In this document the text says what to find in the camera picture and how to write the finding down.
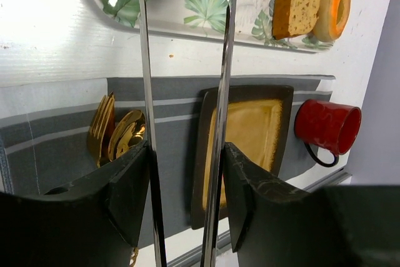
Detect orange glazed donut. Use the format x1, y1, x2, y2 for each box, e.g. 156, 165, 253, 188
312, 0, 351, 42

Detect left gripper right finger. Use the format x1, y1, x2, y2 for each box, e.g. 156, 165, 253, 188
223, 143, 399, 266

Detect grey striped placemat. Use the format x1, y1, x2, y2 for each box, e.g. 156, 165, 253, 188
0, 74, 336, 249

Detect red enamel mug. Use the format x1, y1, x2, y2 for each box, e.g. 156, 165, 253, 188
294, 99, 362, 168

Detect square brown ceramic plate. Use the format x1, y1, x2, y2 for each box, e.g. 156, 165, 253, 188
191, 85, 294, 229

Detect silver metal tongs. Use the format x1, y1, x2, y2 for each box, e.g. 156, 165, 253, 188
138, 0, 237, 266

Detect leaf pattern serving tray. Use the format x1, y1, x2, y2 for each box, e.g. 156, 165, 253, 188
94, 0, 334, 53

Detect gold spoon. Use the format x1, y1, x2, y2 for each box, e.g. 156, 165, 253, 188
107, 109, 146, 161

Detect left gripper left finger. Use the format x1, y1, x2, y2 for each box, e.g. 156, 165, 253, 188
1, 142, 149, 266

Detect speckled bread slice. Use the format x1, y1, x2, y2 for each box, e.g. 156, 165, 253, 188
272, 0, 320, 40

